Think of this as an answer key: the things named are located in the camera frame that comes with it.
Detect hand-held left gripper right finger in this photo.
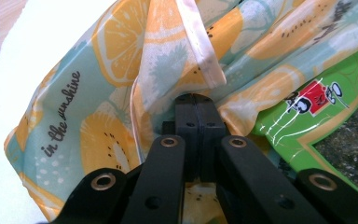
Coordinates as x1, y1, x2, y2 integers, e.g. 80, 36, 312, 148
196, 94, 327, 224

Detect white table cover sheet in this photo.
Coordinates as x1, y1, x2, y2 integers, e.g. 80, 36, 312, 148
0, 0, 119, 224

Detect wooden table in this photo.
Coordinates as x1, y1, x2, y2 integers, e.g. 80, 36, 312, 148
0, 0, 29, 45

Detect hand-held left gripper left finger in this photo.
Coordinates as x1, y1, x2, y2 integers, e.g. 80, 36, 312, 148
120, 93, 200, 224

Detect green seaweed snack packet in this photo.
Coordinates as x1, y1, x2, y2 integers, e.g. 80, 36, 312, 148
251, 41, 358, 203

